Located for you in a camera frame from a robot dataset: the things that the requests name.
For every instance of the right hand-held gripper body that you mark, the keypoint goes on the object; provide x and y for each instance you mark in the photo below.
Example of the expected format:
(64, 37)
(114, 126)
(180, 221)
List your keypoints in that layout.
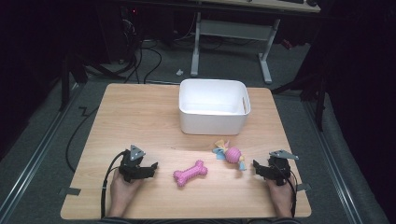
(279, 169)

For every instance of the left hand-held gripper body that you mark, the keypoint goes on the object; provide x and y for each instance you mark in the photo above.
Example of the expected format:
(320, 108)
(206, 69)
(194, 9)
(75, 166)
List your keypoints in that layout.
(129, 168)

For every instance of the white plastic bin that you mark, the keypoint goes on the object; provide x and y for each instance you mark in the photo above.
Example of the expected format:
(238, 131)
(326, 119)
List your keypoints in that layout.
(214, 105)

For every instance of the person's left hand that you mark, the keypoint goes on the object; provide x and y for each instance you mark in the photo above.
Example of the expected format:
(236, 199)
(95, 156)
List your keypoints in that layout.
(122, 194)

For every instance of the grey tape strip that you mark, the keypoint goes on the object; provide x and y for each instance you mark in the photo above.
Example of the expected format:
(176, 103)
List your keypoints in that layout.
(70, 191)
(304, 187)

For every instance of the pink rubber bone toy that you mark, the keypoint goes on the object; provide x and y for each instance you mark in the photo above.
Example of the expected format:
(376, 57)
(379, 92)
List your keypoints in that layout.
(190, 173)

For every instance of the person's right dark sleeve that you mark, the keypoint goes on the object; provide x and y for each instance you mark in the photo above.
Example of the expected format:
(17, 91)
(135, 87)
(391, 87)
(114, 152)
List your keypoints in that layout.
(275, 221)

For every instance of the person's dark sleeve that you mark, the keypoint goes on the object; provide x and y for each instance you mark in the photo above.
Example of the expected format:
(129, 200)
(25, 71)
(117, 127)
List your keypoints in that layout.
(275, 221)
(124, 221)

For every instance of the person's left dark sleeve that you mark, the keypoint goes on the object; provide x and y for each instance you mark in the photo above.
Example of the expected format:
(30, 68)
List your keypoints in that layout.
(124, 221)

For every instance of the black metal stand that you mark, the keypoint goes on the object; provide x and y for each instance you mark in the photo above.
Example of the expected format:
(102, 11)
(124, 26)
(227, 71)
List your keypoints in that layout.
(70, 77)
(314, 93)

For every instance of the small white floor scrap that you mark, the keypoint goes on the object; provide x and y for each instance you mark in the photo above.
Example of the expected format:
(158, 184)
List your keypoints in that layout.
(180, 72)

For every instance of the black computer tower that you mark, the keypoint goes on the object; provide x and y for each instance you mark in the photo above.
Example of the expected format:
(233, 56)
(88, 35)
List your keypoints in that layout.
(123, 34)

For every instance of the wooden desk with white legs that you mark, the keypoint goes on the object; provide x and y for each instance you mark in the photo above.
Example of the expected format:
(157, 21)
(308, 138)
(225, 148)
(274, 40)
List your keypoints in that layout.
(233, 29)

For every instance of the metal floor rail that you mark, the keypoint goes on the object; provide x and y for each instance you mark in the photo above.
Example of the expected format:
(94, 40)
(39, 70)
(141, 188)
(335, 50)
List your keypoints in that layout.
(334, 161)
(34, 158)

